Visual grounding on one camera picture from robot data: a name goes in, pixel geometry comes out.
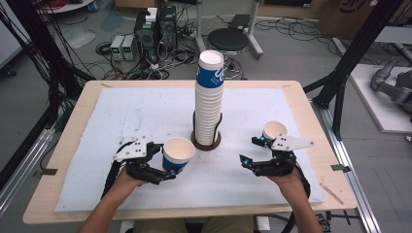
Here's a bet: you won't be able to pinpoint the black frame with cables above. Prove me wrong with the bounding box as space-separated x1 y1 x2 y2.
0 0 96 190

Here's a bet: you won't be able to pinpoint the person's left hand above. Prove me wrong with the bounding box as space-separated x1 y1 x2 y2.
110 166 149 196

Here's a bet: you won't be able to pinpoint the black metal frame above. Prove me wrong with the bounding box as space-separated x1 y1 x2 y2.
302 0 412 141

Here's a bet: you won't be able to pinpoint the dark flat device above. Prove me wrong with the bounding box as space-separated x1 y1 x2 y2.
227 14 253 31

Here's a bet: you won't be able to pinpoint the small white box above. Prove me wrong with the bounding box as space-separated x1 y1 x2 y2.
145 7 158 23

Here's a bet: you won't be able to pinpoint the blue printed paper cup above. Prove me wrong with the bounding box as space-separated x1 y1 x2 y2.
261 120 289 143
161 137 196 174

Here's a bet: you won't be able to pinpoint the person's legs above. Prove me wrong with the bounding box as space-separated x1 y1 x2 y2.
130 216 258 233

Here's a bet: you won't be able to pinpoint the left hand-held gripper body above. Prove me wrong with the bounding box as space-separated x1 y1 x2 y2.
112 137 169 186

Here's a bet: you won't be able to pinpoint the black round stool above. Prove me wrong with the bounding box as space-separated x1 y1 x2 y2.
207 27 250 82

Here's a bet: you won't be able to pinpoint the thin wooden stick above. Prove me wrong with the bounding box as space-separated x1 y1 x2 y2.
319 182 345 206

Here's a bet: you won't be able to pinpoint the white metal stand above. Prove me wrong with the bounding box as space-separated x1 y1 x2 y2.
193 0 265 61

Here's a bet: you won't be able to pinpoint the person's right hand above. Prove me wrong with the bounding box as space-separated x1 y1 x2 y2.
266 169 308 196

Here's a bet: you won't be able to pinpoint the aluminium rail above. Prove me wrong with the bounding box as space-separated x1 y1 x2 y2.
0 126 56 217
310 98 384 233

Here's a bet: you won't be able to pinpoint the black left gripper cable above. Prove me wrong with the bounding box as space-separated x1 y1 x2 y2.
100 159 123 200

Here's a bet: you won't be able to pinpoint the white platform board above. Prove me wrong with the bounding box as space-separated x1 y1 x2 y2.
349 62 412 134

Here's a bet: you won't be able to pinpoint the grey power supply box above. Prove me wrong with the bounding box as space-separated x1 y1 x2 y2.
109 34 126 61
120 34 137 62

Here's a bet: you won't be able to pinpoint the brown cardboard box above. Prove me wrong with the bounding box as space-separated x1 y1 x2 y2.
318 0 387 41

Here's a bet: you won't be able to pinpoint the white round table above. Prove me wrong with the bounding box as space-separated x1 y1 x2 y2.
34 0 99 15

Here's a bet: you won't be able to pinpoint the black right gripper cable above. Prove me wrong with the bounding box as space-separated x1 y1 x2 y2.
281 160 312 233

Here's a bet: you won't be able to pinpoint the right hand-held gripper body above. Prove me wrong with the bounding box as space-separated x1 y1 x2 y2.
253 134 315 178

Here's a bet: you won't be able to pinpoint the stack of white paper cups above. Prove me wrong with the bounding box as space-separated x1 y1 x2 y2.
193 49 225 147

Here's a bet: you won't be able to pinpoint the white foam mat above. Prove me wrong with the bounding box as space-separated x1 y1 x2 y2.
54 86 325 214

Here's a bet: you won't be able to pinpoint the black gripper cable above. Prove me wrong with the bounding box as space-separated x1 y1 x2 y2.
100 159 123 200
281 160 312 233

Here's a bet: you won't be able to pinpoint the brown round cup holder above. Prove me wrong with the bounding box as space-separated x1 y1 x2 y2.
190 111 223 152

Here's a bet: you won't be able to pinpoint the black computer tower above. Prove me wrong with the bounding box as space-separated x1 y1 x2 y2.
157 5 179 52
133 11 160 63

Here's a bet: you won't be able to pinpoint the tangle of floor cables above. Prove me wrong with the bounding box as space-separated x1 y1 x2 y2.
93 42 197 82

